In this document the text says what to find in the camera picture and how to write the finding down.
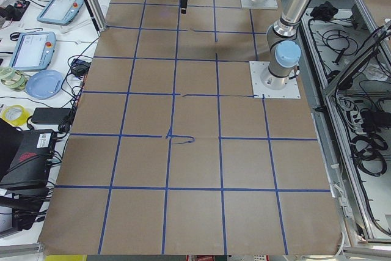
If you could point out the upper blue teach pendant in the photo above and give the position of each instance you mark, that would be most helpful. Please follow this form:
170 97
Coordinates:
61 12

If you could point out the blue teach pendant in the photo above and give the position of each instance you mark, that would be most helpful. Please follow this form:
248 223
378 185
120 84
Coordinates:
33 51
61 12

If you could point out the lower blue teach pendant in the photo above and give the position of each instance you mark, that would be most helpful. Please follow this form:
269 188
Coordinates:
33 51

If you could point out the blue plate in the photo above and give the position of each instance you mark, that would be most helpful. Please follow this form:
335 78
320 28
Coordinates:
44 84

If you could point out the green tape rolls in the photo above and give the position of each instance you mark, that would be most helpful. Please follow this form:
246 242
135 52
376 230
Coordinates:
13 79

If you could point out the yellow tape roll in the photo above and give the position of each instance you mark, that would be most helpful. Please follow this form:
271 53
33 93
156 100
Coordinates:
15 115

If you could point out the black computer box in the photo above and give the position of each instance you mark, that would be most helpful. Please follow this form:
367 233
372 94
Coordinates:
29 168

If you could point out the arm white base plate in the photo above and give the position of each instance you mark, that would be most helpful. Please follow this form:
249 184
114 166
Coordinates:
265 85
259 4

